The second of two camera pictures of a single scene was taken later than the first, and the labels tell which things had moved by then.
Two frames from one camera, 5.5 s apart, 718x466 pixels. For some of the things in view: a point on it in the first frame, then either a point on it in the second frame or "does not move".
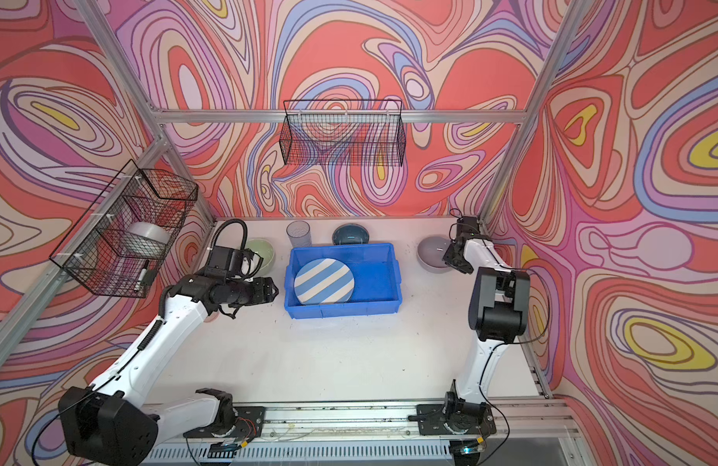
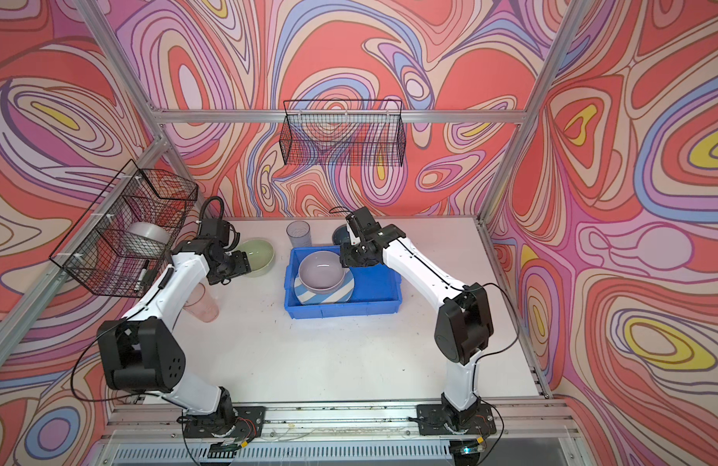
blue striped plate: x=323 y=281 does not move
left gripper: x=262 y=291 -> x=241 y=265
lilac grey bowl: x=430 y=253 -> x=321 y=272
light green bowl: x=266 y=249 does not move
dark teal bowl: x=349 y=234 does not move
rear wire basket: x=342 y=133 does not move
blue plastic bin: x=335 y=280 does not move
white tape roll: x=145 y=240 does not move
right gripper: x=448 y=256 -> x=347 y=259
